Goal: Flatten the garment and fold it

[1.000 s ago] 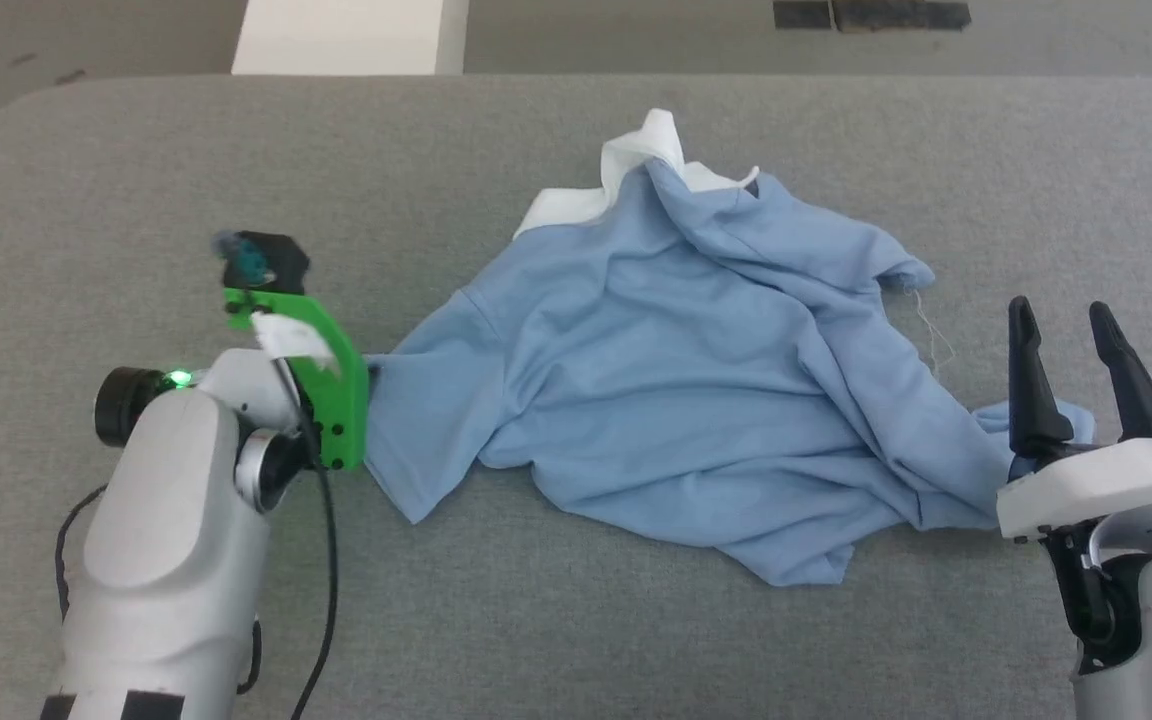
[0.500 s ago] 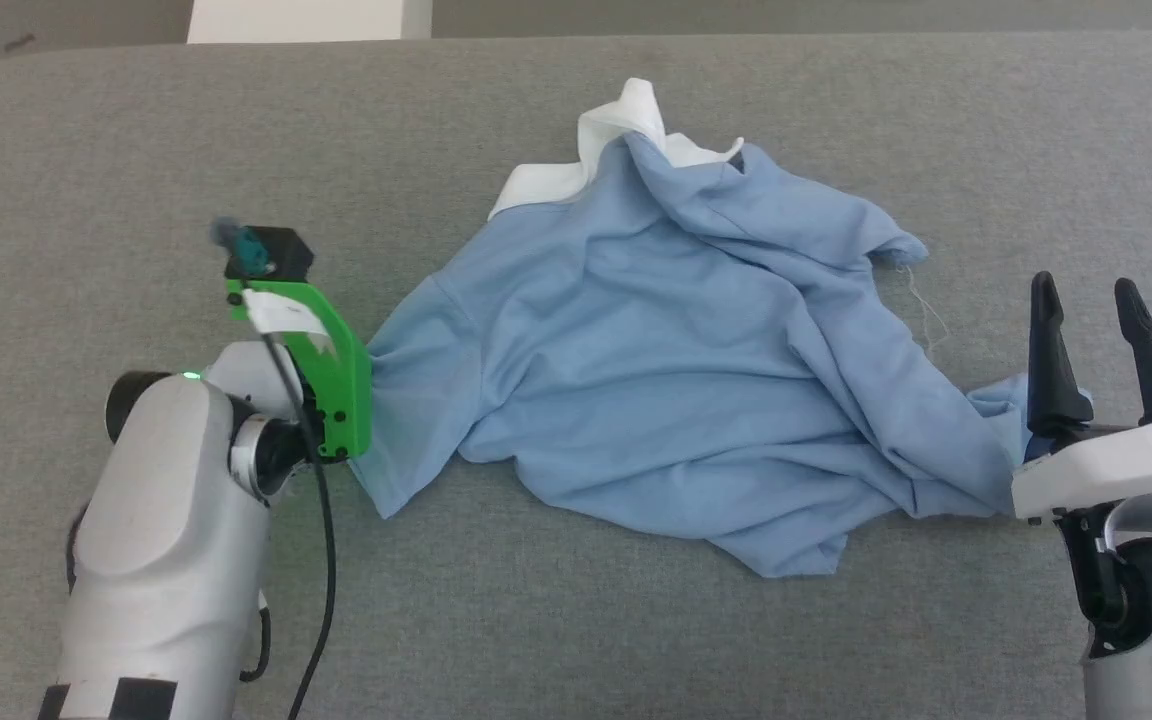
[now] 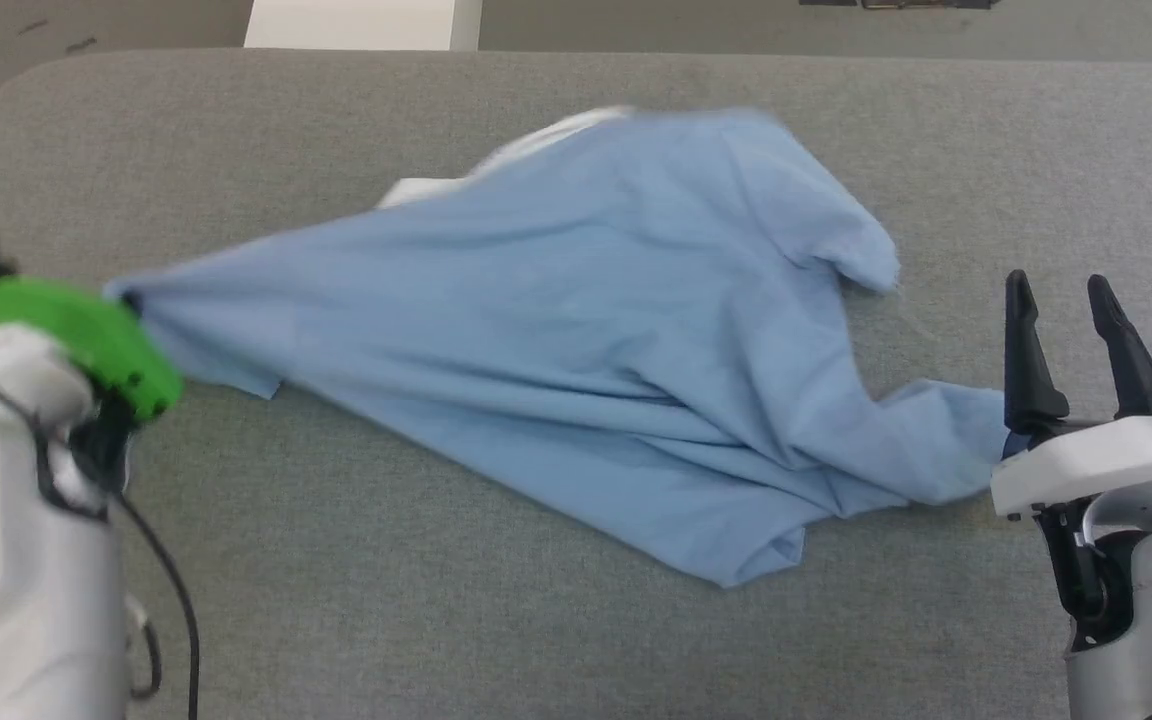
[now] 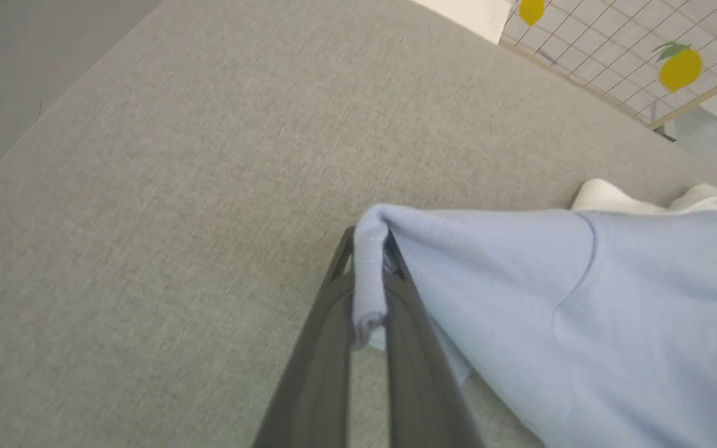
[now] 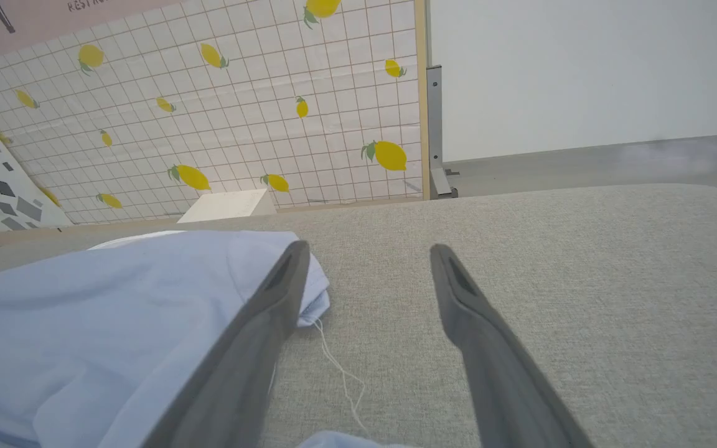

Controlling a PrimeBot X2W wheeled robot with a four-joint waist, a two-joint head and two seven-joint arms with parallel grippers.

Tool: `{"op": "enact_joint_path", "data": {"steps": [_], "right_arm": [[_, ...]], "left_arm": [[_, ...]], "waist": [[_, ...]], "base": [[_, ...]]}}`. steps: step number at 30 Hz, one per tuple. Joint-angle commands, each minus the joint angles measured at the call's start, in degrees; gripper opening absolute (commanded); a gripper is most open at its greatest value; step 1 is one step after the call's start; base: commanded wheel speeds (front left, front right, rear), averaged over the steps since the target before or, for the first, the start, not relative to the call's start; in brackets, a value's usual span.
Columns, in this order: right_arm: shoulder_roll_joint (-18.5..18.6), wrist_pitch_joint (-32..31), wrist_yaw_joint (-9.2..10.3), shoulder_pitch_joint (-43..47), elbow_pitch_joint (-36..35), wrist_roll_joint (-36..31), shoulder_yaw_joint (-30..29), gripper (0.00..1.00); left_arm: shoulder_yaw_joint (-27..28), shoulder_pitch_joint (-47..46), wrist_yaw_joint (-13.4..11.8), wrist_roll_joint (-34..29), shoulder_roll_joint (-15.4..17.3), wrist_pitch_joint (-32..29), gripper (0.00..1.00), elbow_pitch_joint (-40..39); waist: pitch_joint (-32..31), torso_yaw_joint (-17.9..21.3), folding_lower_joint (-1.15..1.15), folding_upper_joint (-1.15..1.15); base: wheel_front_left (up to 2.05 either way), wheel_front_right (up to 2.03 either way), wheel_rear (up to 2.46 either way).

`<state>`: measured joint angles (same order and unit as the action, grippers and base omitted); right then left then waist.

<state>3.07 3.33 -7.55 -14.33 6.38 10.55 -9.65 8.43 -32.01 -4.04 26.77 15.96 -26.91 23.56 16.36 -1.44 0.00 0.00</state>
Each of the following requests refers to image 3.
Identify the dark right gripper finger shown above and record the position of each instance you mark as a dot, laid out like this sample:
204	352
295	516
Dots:
1028	370
1131	365

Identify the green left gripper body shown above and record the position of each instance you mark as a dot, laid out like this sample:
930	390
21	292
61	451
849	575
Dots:
86	325

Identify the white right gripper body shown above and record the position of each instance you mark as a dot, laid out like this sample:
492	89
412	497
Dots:
1106	455

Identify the light blue t-shirt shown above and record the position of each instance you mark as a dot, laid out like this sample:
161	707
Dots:
586	330

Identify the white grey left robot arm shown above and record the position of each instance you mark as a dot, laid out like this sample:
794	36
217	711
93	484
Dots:
16	560

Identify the white box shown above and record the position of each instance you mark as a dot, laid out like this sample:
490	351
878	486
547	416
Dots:
356	22

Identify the grey fabric padded surface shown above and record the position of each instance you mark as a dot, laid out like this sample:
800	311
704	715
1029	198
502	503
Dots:
386	600

